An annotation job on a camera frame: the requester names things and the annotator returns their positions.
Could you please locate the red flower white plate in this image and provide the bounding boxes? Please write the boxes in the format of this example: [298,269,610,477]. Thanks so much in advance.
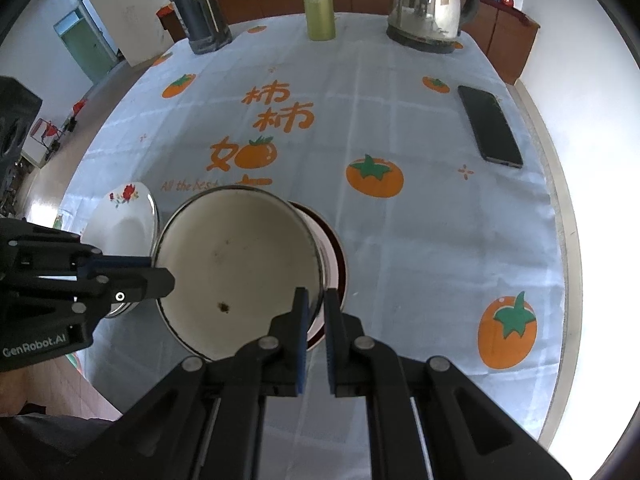
[81,181,160,261]

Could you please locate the stainless steel bowl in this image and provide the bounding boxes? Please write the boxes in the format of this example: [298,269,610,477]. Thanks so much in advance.
[151,186,327,363]

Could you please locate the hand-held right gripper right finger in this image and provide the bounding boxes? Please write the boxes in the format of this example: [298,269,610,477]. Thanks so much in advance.
[324,289,573,480]

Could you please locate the green tin canister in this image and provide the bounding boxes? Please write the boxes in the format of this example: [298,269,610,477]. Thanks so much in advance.
[298,0,337,42]

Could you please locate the persimmon print tablecloth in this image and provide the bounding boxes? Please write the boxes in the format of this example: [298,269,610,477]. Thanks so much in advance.
[62,10,558,442]

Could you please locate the red plastic plate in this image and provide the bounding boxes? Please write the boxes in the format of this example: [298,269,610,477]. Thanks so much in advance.
[289,201,349,353]

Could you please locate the green door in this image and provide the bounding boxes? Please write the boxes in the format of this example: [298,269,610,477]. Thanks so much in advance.
[52,7,121,83]

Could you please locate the red folding chair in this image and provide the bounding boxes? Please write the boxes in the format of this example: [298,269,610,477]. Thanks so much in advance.
[30,117,63,153]

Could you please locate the black box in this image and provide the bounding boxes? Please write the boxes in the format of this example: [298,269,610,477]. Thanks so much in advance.
[0,76,43,181]

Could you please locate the person's dark clothing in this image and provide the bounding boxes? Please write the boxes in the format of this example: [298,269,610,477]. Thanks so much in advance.
[0,412,126,480]

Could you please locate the stainless steel electric kettle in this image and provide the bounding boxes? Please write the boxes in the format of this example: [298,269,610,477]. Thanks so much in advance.
[386,0,480,55]

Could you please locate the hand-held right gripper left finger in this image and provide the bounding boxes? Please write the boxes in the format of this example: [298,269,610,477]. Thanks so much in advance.
[65,287,308,480]

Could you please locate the black smartphone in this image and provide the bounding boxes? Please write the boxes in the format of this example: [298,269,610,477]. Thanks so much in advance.
[457,85,524,169]

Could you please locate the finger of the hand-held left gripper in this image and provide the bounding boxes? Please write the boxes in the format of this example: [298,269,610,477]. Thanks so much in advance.
[75,267,176,318]
[75,247,153,281]

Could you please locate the brown wooden sideboard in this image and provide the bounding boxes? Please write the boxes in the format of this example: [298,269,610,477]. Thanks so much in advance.
[156,0,542,86]

